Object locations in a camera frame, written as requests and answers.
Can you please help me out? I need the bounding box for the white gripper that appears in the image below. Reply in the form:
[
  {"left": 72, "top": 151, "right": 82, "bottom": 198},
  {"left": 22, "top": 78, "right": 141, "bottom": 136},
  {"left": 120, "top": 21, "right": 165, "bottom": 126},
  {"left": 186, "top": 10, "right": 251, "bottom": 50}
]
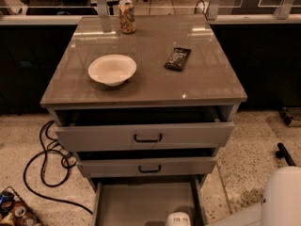
[{"left": 166, "top": 212, "right": 191, "bottom": 226}]

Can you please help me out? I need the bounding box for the grey bottom drawer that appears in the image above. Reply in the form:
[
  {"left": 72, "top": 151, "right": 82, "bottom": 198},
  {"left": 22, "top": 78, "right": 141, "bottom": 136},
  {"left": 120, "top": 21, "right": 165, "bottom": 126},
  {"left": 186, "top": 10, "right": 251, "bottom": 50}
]
[{"left": 91, "top": 179, "right": 205, "bottom": 226}]

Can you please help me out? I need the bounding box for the grey drawer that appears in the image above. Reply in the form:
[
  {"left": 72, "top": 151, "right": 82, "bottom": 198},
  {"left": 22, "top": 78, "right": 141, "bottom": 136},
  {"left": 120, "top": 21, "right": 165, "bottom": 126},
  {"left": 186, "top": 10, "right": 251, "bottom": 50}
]
[
  {"left": 55, "top": 120, "right": 234, "bottom": 152},
  {"left": 77, "top": 148, "right": 216, "bottom": 178},
  {"left": 91, "top": 179, "right": 205, "bottom": 226}
]

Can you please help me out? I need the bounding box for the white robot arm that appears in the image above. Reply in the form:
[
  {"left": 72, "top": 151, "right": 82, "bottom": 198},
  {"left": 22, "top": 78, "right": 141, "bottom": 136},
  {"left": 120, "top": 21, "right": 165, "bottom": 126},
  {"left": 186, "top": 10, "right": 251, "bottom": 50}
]
[{"left": 165, "top": 166, "right": 301, "bottom": 226}]

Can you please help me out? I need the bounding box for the grey middle drawer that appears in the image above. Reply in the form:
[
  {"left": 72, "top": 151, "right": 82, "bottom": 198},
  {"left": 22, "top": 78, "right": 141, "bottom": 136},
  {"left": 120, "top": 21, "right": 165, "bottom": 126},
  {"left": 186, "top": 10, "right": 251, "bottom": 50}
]
[{"left": 77, "top": 148, "right": 216, "bottom": 178}]

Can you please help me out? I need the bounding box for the grey drawer cabinet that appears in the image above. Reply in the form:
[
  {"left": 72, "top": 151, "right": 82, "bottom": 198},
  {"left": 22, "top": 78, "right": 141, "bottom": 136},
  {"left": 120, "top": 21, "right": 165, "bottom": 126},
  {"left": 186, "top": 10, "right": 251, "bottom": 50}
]
[{"left": 40, "top": 14, "right": 248, "bottom": 226}]

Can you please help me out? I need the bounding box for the grey top drawer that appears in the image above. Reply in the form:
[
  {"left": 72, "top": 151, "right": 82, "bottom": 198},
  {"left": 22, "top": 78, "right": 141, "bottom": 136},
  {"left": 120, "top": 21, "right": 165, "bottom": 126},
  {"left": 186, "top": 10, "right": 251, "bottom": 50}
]
[{"left": 55, "top": 120, "right": 234, "bottom": 152}]

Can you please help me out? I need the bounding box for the black pole on floor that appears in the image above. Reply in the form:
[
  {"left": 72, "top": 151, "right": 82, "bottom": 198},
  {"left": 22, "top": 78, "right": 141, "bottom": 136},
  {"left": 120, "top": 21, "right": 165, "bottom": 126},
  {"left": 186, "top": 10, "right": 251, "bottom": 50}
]
[{"left": 276, "top": 143, "right": 295, "bottom": 166}]

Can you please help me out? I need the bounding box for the black snack bar packet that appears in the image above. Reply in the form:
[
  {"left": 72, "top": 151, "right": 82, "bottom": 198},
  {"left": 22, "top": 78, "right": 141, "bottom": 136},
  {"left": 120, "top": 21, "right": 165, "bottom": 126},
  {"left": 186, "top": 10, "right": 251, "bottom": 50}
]
[{"left": 165, "top": 47, "right": 191, "bottom": 71}]

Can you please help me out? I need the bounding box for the white bowl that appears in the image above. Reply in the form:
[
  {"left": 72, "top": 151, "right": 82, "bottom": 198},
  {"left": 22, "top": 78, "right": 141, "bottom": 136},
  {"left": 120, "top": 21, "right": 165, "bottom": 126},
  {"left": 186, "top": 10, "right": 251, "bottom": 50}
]
[{"left": 88, "top": 55, "right": 136, "bottom": 86}]

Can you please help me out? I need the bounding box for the yellow soda can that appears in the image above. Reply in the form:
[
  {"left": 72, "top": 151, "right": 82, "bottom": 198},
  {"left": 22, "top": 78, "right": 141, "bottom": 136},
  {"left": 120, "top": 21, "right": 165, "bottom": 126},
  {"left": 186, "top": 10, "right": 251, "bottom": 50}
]
[{"left": 119, "top": 0, "right": 135, "bottom": 34}]

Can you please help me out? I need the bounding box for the person in dark clothes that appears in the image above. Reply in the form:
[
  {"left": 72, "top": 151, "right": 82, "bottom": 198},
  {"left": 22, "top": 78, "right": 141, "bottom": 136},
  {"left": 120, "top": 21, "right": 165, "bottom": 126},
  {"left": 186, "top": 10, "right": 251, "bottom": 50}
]
[{"left": 21, "top": 0, "right": 97, "bottom": 15}]

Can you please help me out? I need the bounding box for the black floor cable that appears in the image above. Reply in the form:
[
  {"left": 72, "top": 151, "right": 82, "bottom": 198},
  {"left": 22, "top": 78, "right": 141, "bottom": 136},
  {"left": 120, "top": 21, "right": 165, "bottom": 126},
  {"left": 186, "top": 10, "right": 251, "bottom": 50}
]
[{"left": 23, "top": 120, "right": 94, "bottom": 216}]

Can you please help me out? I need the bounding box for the dark floor bracket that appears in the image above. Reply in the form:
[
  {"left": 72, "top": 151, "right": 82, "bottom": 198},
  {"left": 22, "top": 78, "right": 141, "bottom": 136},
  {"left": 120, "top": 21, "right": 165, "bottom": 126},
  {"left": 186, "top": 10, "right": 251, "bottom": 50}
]
[{"left": 279, "top": 107, "right": 301, "bottom": 127}]

